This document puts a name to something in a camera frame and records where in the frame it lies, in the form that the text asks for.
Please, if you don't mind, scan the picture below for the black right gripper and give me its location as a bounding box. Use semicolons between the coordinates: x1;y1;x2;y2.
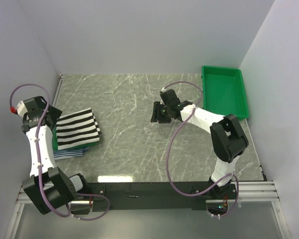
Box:
150;102;171;124

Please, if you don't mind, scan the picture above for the green tank top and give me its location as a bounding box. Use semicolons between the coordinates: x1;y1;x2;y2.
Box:
52;128;99;151

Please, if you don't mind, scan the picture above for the black white striped tank top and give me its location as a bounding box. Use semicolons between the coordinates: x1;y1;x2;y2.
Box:
55;108;102;150

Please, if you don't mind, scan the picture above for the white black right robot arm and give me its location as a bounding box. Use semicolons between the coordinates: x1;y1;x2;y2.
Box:
150;88;249;199

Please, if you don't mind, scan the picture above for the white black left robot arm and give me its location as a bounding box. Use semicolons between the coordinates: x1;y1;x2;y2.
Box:
18;96;90;215

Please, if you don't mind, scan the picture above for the blue white striped tank top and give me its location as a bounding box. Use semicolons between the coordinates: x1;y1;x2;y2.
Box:
53;146;90;160

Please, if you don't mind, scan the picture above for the green plastic bin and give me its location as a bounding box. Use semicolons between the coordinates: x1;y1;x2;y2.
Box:
202;66;249;120

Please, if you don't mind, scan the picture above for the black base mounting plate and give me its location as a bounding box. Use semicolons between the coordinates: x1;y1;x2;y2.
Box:
70;181;237;215

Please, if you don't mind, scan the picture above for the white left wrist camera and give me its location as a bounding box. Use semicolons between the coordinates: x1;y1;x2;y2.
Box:
9;101;27;117

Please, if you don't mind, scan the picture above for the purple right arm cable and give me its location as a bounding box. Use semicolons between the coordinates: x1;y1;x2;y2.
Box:
161;81;240;217

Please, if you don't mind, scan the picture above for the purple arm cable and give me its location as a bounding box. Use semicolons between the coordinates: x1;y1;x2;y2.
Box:
161;81;240;217
9;84;112;221

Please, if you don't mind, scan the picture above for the aluminium frame rail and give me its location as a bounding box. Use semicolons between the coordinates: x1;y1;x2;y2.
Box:
16;181;281;203

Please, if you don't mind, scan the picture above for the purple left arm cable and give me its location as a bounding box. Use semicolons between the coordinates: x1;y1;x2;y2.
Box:
9;84;112;221

